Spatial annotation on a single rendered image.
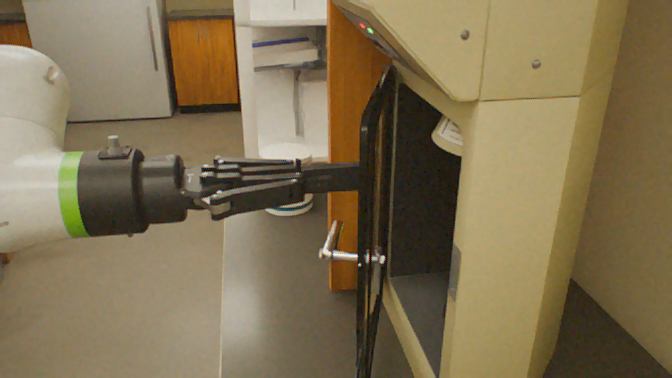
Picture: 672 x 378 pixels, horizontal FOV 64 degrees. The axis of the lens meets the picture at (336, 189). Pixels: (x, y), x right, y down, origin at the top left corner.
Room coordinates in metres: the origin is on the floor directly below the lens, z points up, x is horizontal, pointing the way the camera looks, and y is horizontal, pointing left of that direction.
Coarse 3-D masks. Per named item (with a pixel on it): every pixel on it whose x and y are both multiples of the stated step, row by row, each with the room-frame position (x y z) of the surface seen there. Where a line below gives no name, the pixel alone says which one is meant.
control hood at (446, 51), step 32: (352, 0) 0.58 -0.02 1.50; (384, 0) 0.50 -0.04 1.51; (416, 0) 0.51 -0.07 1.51; (448, 0) 0.51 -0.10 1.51; (480, 0) 0.52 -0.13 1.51; (384, 32) 0.55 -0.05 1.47; (416, 32) 0.51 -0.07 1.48; (448, 32) 0.51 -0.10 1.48; (480, 32) 0.52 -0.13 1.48; (416, 64) 0.54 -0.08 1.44; (448, 64) 0.51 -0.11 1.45; (480, 64) 0.52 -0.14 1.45; (448, 96) 0.52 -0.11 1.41
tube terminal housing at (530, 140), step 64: (512, 0) 0.52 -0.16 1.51; (576, 0) 0.53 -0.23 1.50; (512, 64) 0.52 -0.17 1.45; (576, 64) 0.54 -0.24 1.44; (512, 128) 0.53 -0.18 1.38; (576, 128) 0.55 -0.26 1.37; (512, 192) 0.53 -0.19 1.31; (576, 192) 0.62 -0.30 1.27; (512, 256) 0.53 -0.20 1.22; (448, 320) 0.54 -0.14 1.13; (512, 320) 0.53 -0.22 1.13
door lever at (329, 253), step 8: (336, 224) 0.64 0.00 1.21; (336, 232) 0.62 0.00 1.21; (328, 240) 0.60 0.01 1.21; (336, 240) 0.60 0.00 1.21; (328, 248) 0.58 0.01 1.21; (336, 248) 0.59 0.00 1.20; (320, 256) 0.57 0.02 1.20; (328, 256) 0.57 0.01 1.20; (336, 256) 0.57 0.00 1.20; (344, 256) 0.57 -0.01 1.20; (352, 256) 0.56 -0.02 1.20
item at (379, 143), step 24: (384, 72) 0.75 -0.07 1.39; (384, 120) 0.74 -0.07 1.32; (360, 144) 0.52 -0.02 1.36; (384, 144) 0.76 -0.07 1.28; (360, 168) 0.52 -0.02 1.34; (384, 168) 0.78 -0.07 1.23; (360, 192) 0.52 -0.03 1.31; (384, 192) 0.80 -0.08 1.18; (360, 216) 0.52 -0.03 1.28; (360, 240) 0.52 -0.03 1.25; (360, 264) 0.52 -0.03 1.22; (360, 288) 0.52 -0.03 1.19; (360, 312) 0.52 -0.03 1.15; (360, 336) 0.52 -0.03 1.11; (360, 360) 0.52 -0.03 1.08
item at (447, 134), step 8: (440, 120) 0.69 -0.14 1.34; (448, 120) 0.66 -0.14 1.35; (440, 128) 0.67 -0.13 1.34; (448, 128) 0.65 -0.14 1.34; (456, 128) 0.64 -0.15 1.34; (432, 136) 0.68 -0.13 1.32; (440, 136) 0.66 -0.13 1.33; (448, 136) 0.64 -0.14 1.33; (456, 136) 0.63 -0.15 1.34; (440, 144) 0.65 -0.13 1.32; (448, 144) 0.63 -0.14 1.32; (456, 144) 0.62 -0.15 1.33; (456, 152) 0.62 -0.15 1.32
